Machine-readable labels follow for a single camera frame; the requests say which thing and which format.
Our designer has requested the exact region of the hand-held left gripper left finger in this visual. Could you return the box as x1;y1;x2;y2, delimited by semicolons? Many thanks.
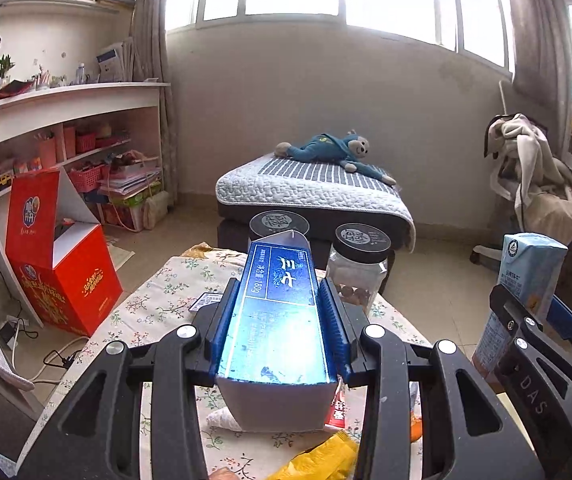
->
16;277;241;480

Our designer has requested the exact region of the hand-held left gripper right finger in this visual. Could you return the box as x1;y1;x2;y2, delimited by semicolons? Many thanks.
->
318;280;546;480

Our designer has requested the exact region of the blue toothpaste box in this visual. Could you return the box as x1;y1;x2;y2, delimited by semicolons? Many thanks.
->
216;230;339;433

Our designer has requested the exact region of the light blue milk carton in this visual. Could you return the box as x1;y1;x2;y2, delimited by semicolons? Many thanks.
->
472;232;569;381

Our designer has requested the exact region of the red and white packet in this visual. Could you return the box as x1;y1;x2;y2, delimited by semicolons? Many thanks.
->
326;395;349;428

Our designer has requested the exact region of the yellow packet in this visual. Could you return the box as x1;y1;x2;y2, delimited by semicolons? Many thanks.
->
266;430;359;480

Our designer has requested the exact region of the floral tablecloth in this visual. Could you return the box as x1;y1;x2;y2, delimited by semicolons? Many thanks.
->
31;242;431;480

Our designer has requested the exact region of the clear jar with black lid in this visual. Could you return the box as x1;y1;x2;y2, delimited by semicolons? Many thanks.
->
249;210;311;248
326;222;393;316

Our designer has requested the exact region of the white office chair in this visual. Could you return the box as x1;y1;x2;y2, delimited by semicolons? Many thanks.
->
470;115;572;271

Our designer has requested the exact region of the dark grey ottoman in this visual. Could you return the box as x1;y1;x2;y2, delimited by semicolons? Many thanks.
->
217;205;397;281

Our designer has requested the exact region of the white crumpled tissue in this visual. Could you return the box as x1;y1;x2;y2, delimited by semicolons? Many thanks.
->
206;407;241;433

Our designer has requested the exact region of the grey striped quilt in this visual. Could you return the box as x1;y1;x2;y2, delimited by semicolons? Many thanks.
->
216;152;417;253

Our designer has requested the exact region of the red cardboard box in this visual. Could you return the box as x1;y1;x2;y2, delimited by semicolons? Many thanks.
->
5;167;124;338

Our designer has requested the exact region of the beige blanket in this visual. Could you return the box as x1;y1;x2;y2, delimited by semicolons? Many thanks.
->
483;112;572;246

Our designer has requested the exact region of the pile of papers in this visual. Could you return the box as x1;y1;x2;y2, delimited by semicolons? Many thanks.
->
98;152;161;196

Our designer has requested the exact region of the blue plush monkey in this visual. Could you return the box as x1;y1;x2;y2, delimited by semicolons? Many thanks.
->
274;130;397;186

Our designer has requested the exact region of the pink plastic basket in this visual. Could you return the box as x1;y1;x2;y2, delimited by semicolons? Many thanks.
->
68;165;104;193

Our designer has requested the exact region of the white power strip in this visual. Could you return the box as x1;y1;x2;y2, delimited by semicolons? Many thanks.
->
0;315;32;351

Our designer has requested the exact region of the patterned grey curtain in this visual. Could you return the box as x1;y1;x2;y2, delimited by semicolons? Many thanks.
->
503;0;572;161
131;0;179;206

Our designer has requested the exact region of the white bookshelf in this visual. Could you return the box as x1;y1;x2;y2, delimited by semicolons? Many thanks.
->
0;0;171;321

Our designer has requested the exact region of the white power cable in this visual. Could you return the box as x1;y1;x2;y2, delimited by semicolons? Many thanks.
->
13;335;89;386

